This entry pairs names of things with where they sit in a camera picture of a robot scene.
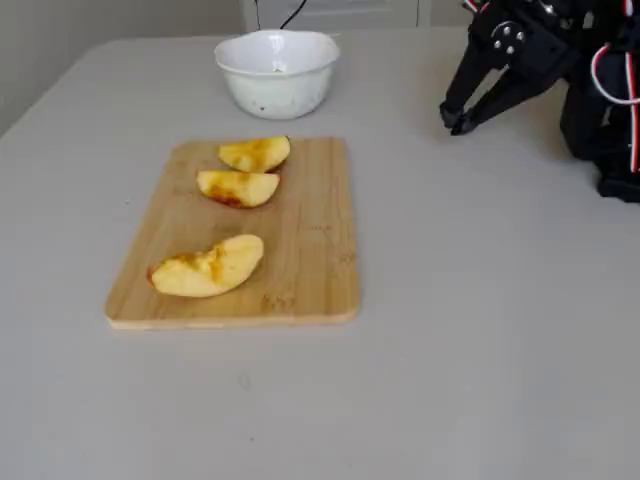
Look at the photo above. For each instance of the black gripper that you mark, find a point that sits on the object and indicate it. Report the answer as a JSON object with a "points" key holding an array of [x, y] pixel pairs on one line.
{"points": [[531, 56]]}

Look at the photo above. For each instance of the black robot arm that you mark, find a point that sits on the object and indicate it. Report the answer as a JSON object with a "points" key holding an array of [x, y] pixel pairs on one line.
{"points": [[590, 130]]}

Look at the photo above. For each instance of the white scalloped ceramic bowl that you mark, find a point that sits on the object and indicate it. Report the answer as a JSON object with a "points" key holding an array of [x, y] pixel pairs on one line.
{"points": [[275, 97]]}

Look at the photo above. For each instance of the wooden cutting board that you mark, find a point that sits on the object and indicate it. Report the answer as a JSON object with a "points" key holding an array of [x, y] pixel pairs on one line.
{"points": [[310, 250]]}

